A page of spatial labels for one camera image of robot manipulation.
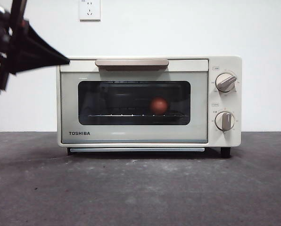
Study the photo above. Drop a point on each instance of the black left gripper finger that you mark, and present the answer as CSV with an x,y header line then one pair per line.
x,y
36,44
32,62

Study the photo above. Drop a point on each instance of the brown egg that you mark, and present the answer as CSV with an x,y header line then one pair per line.
x,y
159,106

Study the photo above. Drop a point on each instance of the silver crumb tray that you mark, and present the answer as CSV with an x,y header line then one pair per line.
x,y
131,150

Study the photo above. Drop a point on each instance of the temperature knob with beige grip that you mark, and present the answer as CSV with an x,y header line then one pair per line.
x,y
226,83

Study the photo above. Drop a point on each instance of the timer knob with beige grip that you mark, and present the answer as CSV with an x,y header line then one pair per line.
x,y
225,121

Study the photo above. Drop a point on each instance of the cream toaster oven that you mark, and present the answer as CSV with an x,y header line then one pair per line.
x,y
225,139

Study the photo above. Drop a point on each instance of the white wall socket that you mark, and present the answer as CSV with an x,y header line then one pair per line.
x,y
89,10

